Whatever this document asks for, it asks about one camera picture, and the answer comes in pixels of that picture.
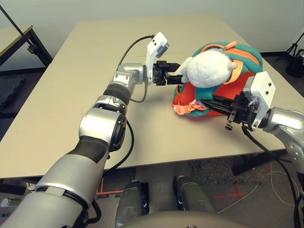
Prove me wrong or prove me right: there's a black framed side table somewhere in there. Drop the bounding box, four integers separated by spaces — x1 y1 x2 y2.
0 25 53 77

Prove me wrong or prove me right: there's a grey right robot leg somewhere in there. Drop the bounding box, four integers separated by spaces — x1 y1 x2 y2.
172 175 214 214

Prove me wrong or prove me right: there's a red floor tape angle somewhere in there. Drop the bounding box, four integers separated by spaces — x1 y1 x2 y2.
95 177 124 196

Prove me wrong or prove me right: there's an orange and teal backpack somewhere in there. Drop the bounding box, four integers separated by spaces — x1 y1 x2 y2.
172 40 264 118

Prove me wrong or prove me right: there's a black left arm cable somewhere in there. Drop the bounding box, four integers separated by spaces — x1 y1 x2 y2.
104 35 155 172

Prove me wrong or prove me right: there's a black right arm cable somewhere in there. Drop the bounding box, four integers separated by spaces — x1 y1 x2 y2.
241 125 300 228

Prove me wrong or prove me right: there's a dark foam floor mat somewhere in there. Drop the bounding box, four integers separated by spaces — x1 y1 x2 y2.
0 76 26 110

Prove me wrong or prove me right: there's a grey robot leg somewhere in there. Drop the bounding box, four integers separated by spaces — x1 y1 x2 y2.
172 175 214 214
115 180 149 228

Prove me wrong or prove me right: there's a grey robot torso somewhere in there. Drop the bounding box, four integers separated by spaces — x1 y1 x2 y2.
117 210 238 228

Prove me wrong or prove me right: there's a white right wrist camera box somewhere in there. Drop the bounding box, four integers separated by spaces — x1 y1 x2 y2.
243 71 276 132

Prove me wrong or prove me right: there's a grey left robot leg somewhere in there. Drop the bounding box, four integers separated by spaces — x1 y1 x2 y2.
115 180 149 228

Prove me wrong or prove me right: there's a grey white plush toy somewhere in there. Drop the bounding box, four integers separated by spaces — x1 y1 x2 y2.
182 49 238 89

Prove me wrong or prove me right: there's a white floor cable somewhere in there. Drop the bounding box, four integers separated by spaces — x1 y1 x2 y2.
217 163 300 215

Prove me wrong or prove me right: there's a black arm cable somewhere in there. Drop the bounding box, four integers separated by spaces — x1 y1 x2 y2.
104 35 155 172
241 125 300 228

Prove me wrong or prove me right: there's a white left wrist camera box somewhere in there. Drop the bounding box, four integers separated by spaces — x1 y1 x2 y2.
146 31 170 86

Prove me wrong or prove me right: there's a black tripod stand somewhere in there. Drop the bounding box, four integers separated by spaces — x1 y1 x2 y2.
275 32 304 78

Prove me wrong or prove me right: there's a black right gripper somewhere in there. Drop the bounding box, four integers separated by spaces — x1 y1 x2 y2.
202 93 257 131

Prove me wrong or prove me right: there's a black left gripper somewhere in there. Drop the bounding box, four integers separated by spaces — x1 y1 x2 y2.
152 60 183 87

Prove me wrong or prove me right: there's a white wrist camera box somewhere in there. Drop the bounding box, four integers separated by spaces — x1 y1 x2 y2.
146 31 170 86
243 71 276 132

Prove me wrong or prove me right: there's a thin black pole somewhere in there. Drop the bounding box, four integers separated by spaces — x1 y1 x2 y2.
0 4 34 48

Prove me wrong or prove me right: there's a black table base foot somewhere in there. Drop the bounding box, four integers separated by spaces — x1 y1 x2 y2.
231 151 291 177

